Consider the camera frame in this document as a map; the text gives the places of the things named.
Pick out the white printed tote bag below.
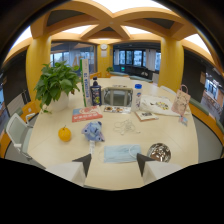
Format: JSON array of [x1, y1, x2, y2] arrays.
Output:
[[139, 94, 183, 118]]

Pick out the red flat booklet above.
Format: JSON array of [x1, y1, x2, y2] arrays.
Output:
[[71, 105, 104, 123]]

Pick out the white office chair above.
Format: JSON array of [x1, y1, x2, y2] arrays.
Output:
[[5, 112, 37, 162]]

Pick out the small illustrated book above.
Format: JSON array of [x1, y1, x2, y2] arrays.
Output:
[[134, 109, 160, 122]]

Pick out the shiny metal bowl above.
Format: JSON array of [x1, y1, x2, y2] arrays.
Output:
[[146, 142, 172, 163]]

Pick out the tall white green box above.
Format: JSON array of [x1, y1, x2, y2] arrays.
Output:
[[79, 58, 93, 108]]

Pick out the blue face mask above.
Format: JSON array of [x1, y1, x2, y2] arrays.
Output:
[[98, 143, 143, 165]]

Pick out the blue plush toy fan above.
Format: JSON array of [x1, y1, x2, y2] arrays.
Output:
[[81, 120, 106, 156]]

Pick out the white bottle blue cap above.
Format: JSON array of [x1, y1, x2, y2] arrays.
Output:
[[130, 83, 143, 112]]

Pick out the white wired headphones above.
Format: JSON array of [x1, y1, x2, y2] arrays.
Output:
[[112, 118, 141, 136]]

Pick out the green potted plant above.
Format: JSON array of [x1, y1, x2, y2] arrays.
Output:
[[33, 60, 82, 114]]

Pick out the dark blue bottle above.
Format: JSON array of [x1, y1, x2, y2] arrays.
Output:
[[89, 76, 103, 107]]

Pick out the colourful picture card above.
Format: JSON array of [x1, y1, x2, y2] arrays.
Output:
[[102, 105, 132, 115]]

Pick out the orange fruit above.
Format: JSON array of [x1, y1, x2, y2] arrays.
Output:
[[57, 125, 73, 143]]

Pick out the pink paper gift bag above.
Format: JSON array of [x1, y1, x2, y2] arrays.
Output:
[[170, 84, 192, 117]]

